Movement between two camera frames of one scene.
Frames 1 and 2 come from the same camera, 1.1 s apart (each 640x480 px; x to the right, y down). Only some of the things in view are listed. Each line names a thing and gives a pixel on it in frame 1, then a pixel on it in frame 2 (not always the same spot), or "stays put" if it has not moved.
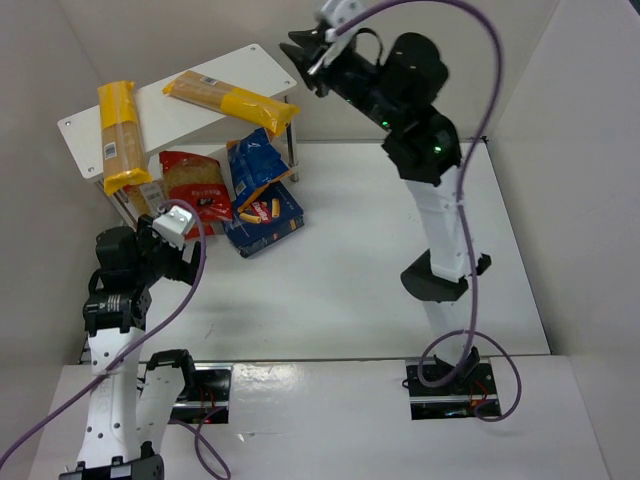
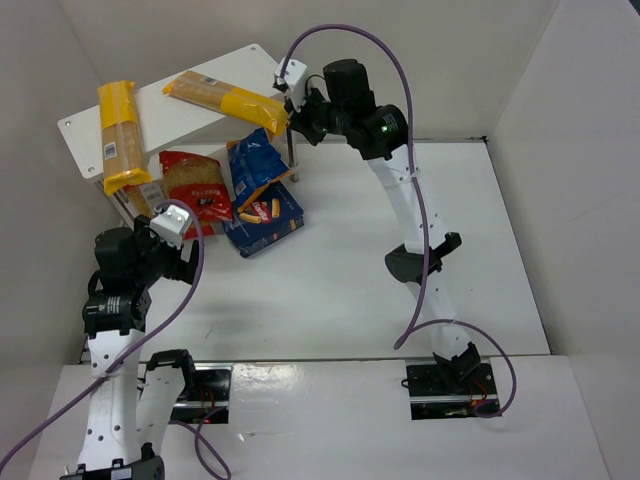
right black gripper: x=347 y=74 -> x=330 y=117
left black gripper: x=176 y=261 stays put
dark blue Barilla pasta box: x=266 y=218 stays put
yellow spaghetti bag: x=260 y=111 stays put
